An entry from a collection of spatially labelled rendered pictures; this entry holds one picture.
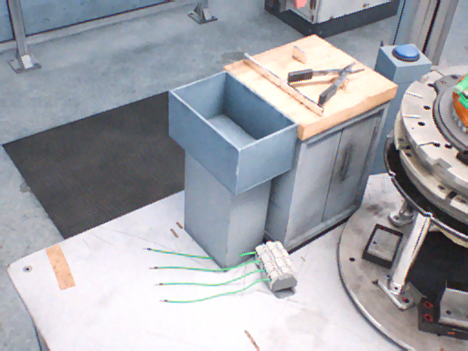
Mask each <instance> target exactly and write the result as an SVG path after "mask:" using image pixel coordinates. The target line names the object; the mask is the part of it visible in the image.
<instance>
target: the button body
mask: <svg viewBox="0 0 468 351"><path fill-rule="evenodd" d="M409 46H413V47H415V48H416V49H417V50H418V51H419V53H420V60H417V61H415V62H405V61H402V60H397V59H396V58H394V57H393V55H392V53H391V52H392V49H393V48H395V47H396V46H384V47H379V49H378V56H377V60H376V63H375V68H374V71H375V72H376V73H378V74H379V75H382V77H384V78H386V79H388V80H389V81H391V82H393V83H395V84H396V85H397V86H398V87H397V92H396V94H395V98H393V99H391V100H390V103H389V108H388V112H387V115H386V120H385V123H384V126H383V128H382V134H381V136H380V138H379V142H378V149H377V151H376V154H375V160H374V162H373V165H372V167H371V173H370V176H371V175H381V174H385V173H387V170H386V166H385V162H384V156H383V151H384V145H385V142H386V138H387V135H388V133H389V131H390V129H391V128H392V127H393V125H394V123H395V121H396V118H397V114H398V112H399V110H400V104H401V102H402V99H403V97H404V94H405V91H406V90H407V89H408V86H410V85H411V83H412V82H414V81H418V82H420V78H421V77H422V76H423V75H426V74H428V73H430V71H431V65H432V63H431V61H430V60H428V59H427V57H425V56H424V55H423V53H421V51H420V50H419V49H418V48H417V47H416V46H415V45H414V44H409Z"/></svg>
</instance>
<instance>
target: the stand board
mask: <svg viewBox="0 0 468 351"><path fill-rule="evenodd" d="M293 46H297V47H298V48H300V49H303V50H304V51H305V52H306V53H308V58H307V62H306V64H303V63H302V62H301V61H300V60H297V59H296V58H294V57H293ZM253 58H254V59H255V60H257V61H258V62H260V64H262V65H263V66H264V67H265V68H267V69H269V70H270V71H271V72H274V73H275V75H277V76H279V77H280V78H282V79H283V80H285V81H286V82H287V76H288V72H294V71H298V70H303V69H310V68H312V70H323V69H342V68H344V67H346V66H348V65H349V64H352V63H353V62H355V63H356V65H354V66H353V68H352V69H353V70H356V69H363V68H365V70H364V71H360V72H358V73H355V74H353V75H351V74H350V75H348V76H347V77H346V78H347V79H349V82H348V85H347V89H346V90H341V88H338V90H337V92H336V94H335V95H334V97H333V98H330V100H329V101H327V102H326V103H324V104H323V105H321V106H322V107H323V108H324V113H323V116H322V117H320V116H318V115H317V114H315V112H312V111H311V110H310V109H308V108H307V107H305V106H304V105H302V104H301V103H300V102H299V101H297V100H296V99H295V98H293V97H292V96H290V94H287V93H286V92H285V91H284V90H282V89H281V88H279V87H277V86H276V85H275V84H274V83H271V81H270V80H267V79H266V78H265V77H264V76H261V74H260V73H259V72H257V71H256V70H255V69H253V68H251V67H250V66H249V65H247V64H245V62H243V60H240V61H238V62H235V63H233V64H230V65H227V66H225V67H223V71H225V70H227V71H228V72H230V73H231V74H232V75H234V76H235V77H237V78H238V80H241V81H242V82H243V83H245V84H246V85H247V86H249V87H250V88H252V89H253V90H255V91H256V92H257V93H258V94H260V95H261V96H262V97H263V98H265V99H266V100H267V101H269V102H271V104H272V105H275V107H277V108H278V109H280V110H281V111H282V112H284V113H286V115H287V116H290V118H292V119H293V120H295V121H296V122H297V123H299V127H298V131H297V137H298V138H300V139H301V140H302V141H303V140H304V139H306V138H310V137H312V136H313V135H315V134H318V133H320V132H322V131H325V130H326V129H328V128H330V127H334V126H335V125H337V124H338V123H341V122H344V121H345V120H348V119H350V118H352V117H354V116H357V115H358V114H360V113H362V112H366V111H367V110H369V109H373V108H375V107H376V106H378V105H380V104H382V103H384V102H386V101H389V100H391V99H393V98H395V94H396V92H397V87H398V86H397V85H396V84H395V83H393V82H391V81H389V80H388V79H386V78H384V77H382V75H379V74H378V73H376V72H375V71H373V70H372V69H370V68H368V67H367V66H365V65H364V64H361V63H360V62H359V61H357V60H355V59H353V58H352V57H349V56H348V55H347V54H346V53H344V52H342V51H341V50H340V49H337V48H335V47H334V46H331V45H330V44H329V43H327V42H325V41H323V40H322V39H321V38H319V37H318V36H316V35H311V36H309V37H306V38H302V39H300V40H297V41H295V42H291V43H290V44H287V45H285V46H280V47H278V48H276V49H271V50H268V51H266V52H264V53H260V54H258V55H256V56H253ZM331 78H332V75H330V76H326V77H323V76H318V77H312V79H311V80H304V81H300V82H296V83H290V85H292V86H293V87H294V88H295V89H297V90H299V91H300V92H301V93H302V94H304V95H306V96H307V97H308V98H310V99H312V101H315V102H316V103H317V104H318V99H319V94H321V93H322V92H323V91H324V90H326V89H327V88H328V87H330V86H331V85H332V84H334V83H332V82H331ZM287 83H288V82H287Z"/></svg>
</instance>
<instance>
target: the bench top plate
mask: <svg viewBox="0 0 468 351"><path fill-rule="evenodd" d="M391 177H392V176H389V175H388V173H385V174H381V175H370V176H369V179H368V180H367V188H366V190H365V194H364V198H363V201H362V204H361V206H363V205H365V204H366V203H367V202H368V201H370V200H371V199H373V198H375V197H379V196H382V195H383V194H388V193H391V192H394V191H398V190H397V189H396V188H395V187H394V186H393V183H392V182H391V180H390V179H391ZM184 212H185V190H183V191H181V192H179V193H177V194H173V195H172V196H170V197H165V198H164V199H161V200H160V201H156V202H154V203H153V204H151V205H147V206H146V207H143V208H139V209H137V210H135V211H134V212H130V213H128V214H127V215H124V216H121V217H119V218H117V219H113V220H111V221H109V222H107V223H104V224H101V225H100V226H98V227H95V228H93V229H91V230H87V231H84V232H83V233H81V234H78V235H76V236H74V237H72V238H68V239H65V240H64V241H61V242H59V243H57V244H55V245H58V244H59V245H60V248H61V250H62V252H63V253H64V255H65V259H66V260H67V262H68V264H69V268H70V271H71V272H72V277H73V279H74V282H75V283H76V286H74V287H71V288H68V289H66V290H60V288H59V285H58V283H57V278H56V275H55V274H54V272H53V268H52V266H51V264H50V262H49V258H48V256H47V254H46V251H45V249H42V250H39V251H38V252H34V253H32V254H30V255H28V256H25V257H24V258H22V259H20V260H18V261H15V262H13V263H12V264H9V265H8V266H7V267H6V268H5V272H6V274H7V275H8V279H9V280H10V281H11V283H13V286H14V287H15V289H16V293H17V294H18V295H19V297H20V300H21V301H22V303H23V304H24V306H25V308H26V309H27V312H28V314H29V315H30V317H31V319H32V321H33V323H34V324H35V327H36V328H37V330H38V333H39V334H40V335H41V337H42V340H43V341H44V342H45V344H46V347H47V349H48V350H49V351H409V350H408V349H406V348H405V347H403V346H401V345H399V344H398V343H397V342H394V341H393V340H392V339H391V338H389V337H388V336H387V335H385V334H383V333H382V331H381V330H379V329H378V328H377V327H376V326H375V325H374V324H373V323H371V321H370V320H369V319H367V317H366V316H365V315H364V313H363V312H361V310H360V308H358V306H357V305H356V303H355V301H353V298H352V297H351V295H350V293H349V291H348V289H347V288H346V284H345V283H344V280H343V279H342V276H341V271H340V267H339V263H338V245H339V240H340V238H341V233H342V230H343V228H344V226H345V223H344V224H342V225H341V226H339V227H337V228H335V229H334V230H330V232H328V233H326V234H324V235H323V236H322V237H321V238H318V239H316V240H315V241H312V242H311V243H309V244H308V245H305V246H304V247H303V248H301V249H299V250H297V251H296V252H294V253H292V254H291V255H290V262H291V263H292V265H293V267H295V268H296V270H297V272H298V274H297V286H296V287H295V286H293V287H294V289H295V290H296V291H297V293H295V294H294V295H293V296H290V297H283V298H281V299H279V297H277V296H276V294H275V292H272V291H271V289H270V287H269V286H268V283H266V282H265V281H263V282H257V283H255V284H254V285H251V287H249V289H245V290H244V291H242V292H238V293H230V292H235V291H237V290H240V289H244V288H245V287H247V286H248V285H250V284H252V283H253V282H256V281H257V280H260V279H264V278H263V277H262V272H261V271H257V270H260V269H261V268H260V266H257V263H249V264H247V265H245V266H242V267H238V268H236V269H233V270H230V271H227V272H224V271H198V270H189V269H176V268H165V269H149V267H194V268H201V269H211V270H216V269H220V268H219V266H218V265H217V264H216V263H215V262H214V261H213V260H211V259H202V258H196V257H190V256H181V255H176V254H172V253H166V252H157V251H153V250H148V249H147V248H149V249H157V250H164V251H169V252H179V253H183V254H188V255H194V256H207V257H209V256H208V255H207V254H206V253H205V252H204V251H203V249H201V247H200V246H199V245H197V243H196V242H195V241H194V240H193V239H192V238H190V235H189V234H187V233H186V231H185V230H184ZM53 246H54V245H51V246H49V247H47V248H46V249H49V248H50V247H53ZM143 248H146V249H143ZM251 271H257V272H254V273H253V274H249V275H247V276H245V277H244V278H240V279H238V280H236V281H234V282H229V281H230V280H233V279H235V278H238V277H240V276H242V275H244V274H247V273H249V272H251ZM159 282H162V283H164V282H201V283H221V282H229V283H227V284H223V285H194V284H171V285H161V286H159V285H154V284H157V283H159ZM219 293H229V294H224V295H220V296H218V297H212V298H209V299H206V300H204V301H197V302H192V303H172V302H165V301H159V300H169V301H194V300H197V299H201V298H205V297H210V296H212V295H216V294H219Z"/></svg>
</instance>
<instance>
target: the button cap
mask: <svg viewBox="0 0 468 351"><path fill-rule="evenodd" d="M395 53H396V54H397V56H399V57H402V58H405V59H414V58H416V57H417V56H418V53H419V51H418V50H417V49H416V48H415V47H413V46H409V45H399V46H397V47H396V49H395Z"/></svg>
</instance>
